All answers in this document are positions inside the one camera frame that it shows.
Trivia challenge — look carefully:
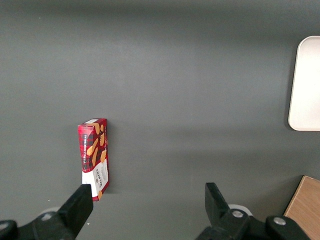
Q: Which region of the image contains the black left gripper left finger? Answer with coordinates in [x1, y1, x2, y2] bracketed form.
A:
[0, 183, 94, 240]

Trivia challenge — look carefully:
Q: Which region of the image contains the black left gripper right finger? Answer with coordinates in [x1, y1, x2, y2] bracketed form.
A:
[196, 182, 311, 240]

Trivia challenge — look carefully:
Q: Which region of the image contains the beige plastic tray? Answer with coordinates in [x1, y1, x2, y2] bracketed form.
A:
[287, 35, 320, 132]

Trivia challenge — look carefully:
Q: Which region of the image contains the red shortbread biscuit box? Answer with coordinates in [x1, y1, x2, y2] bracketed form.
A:
[76, 117, 111, 203]

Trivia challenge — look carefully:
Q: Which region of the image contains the wooden drawer cabinet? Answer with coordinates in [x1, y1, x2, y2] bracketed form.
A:
[282, 175, 320, 240]

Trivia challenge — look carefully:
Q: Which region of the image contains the grey felt table mat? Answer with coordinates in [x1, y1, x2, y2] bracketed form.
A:
[0, 0, 320, 240]

